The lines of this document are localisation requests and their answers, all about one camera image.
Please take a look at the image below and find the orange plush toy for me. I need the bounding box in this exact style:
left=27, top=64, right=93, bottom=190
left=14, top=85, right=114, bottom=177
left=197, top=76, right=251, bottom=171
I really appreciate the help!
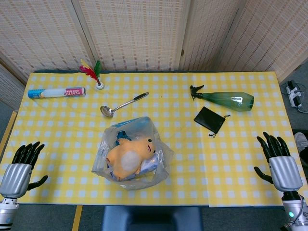
left=106, top=136, right=156, bottom=181

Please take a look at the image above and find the green spray bottle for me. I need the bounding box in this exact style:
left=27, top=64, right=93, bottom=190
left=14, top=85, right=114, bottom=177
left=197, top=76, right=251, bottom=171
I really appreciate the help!
left=190, top=84, right=255, bottom=112

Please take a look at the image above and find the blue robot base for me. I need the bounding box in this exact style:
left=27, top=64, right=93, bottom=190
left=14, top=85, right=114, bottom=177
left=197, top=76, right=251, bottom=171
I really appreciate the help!
left=101, top=206, right=204, bottom=231

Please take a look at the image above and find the plastic food wrap roll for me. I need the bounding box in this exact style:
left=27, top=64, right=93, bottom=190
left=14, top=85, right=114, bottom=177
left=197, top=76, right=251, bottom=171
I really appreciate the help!
left=27, top=87, right=87, bottom=99

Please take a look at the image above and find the stainless steel ladle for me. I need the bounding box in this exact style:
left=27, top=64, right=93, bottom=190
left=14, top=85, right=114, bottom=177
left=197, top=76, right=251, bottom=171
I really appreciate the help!
left=100, top=92, right=150, bottom=118

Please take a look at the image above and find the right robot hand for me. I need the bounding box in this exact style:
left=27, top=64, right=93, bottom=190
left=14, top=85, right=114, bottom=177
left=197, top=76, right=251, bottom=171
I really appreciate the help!
left=254, top=131, right=304, bottom=193

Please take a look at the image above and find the black drawstring pouch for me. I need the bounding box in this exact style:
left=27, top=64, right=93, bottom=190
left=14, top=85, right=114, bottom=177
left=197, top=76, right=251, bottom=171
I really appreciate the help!
left=193, top=106, right=231, bottom=138

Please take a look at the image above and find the yellow checkered tablecloth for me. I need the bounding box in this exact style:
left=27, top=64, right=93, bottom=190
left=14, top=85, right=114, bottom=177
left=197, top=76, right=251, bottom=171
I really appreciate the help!
left=0, top=71, right=308, bottom=208

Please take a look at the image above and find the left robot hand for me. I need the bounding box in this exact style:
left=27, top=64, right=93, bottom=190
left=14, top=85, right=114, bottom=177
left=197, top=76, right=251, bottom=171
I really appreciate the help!
left=0, top=141, right=49, bottom=199

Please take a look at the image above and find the clear plastic bag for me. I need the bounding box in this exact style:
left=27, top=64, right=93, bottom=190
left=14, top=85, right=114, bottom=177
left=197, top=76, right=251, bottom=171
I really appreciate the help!
left=91, top=116, right=175, bottom=191

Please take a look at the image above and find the folding screen divider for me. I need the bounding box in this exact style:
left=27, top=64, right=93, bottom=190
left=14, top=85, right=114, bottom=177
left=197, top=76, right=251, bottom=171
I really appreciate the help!
left=0, top=0, right=308, bottom=111

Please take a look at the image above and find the grey shoe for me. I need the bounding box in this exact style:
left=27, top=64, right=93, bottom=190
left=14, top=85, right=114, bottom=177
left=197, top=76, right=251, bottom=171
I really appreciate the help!
left=294, top=131, right=308, bottom=154

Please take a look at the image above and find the feather shuttlecock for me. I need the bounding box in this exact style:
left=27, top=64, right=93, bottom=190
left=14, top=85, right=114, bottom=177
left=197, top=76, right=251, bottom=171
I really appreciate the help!
left=79, top=59, right=105, bottom=90

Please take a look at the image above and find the white power strip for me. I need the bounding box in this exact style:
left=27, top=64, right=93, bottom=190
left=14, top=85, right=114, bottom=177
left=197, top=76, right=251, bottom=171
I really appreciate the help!
left=285, top=80, right=304, bottom=108

